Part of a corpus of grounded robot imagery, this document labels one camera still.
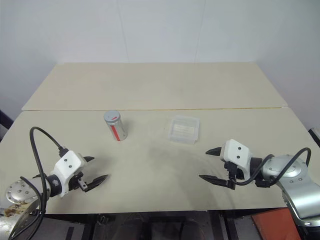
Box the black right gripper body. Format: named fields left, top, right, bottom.
left=223, top=161, right=247, bottom=181

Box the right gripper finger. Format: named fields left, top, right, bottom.
left=198, top=174, right=237, bottom=191
left=205, top=146, right=224, bottom=158

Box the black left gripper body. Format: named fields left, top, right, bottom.
left=66, top=171, right=88, bottom=193

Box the silver red can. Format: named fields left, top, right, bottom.
left=106, top=116, right=129, bottom=143

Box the small round lid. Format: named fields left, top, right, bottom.
left=103, top=110, right=122, bottom=126

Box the clear plastic container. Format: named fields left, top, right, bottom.
left=165, top=114, right=202, bottom=146

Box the dark rounded shape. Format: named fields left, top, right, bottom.
left=184, top=216, right=209, bottom=240
left=118, top=212, right=152, bottom=240

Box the orange red flat object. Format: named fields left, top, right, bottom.
left=251, top=207, right=298, bottom=240

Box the dark object beside table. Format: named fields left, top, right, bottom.
left=0, top=108, right=16, bottom=143

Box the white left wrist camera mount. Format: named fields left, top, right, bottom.
left=48, top=149, right=85, bottom=200

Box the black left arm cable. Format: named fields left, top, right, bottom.
left=8, top=126, right=70, bottom=240

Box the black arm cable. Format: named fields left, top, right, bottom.
left=227, top=147, right=312, bottom=189
left=8, top=126, right=70, bottom=240

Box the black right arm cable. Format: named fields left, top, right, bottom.
left=227, top=147, right=312, bottom=189

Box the black table frame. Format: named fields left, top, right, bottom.
left=43, top=208, right=253, bottom=240

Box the black object at wall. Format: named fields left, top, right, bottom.
left=308, top=127, right=320, bottom=146

